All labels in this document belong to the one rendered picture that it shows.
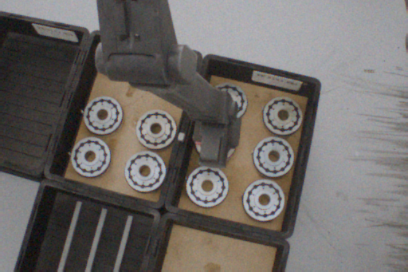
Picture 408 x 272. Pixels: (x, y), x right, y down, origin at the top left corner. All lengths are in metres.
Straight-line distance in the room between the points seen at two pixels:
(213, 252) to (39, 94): 0.62
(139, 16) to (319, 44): 1.04
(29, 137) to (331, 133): 0.84
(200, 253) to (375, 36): 0.86
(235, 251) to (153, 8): 0.80
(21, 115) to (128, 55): 0.83
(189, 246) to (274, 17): 0.75
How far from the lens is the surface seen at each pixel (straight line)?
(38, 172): 1.20
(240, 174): 1.24
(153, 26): 0.54
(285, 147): 1.24
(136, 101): 1.30
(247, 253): 1.22
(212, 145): 0.97
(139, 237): 1.23
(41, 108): 1.36
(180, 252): 1.22
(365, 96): 1.51
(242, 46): 1.49
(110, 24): 0.56
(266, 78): 1.25
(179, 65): 0.56
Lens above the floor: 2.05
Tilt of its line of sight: 72 degrees down
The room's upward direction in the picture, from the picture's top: 1 degrees counter-clockwise
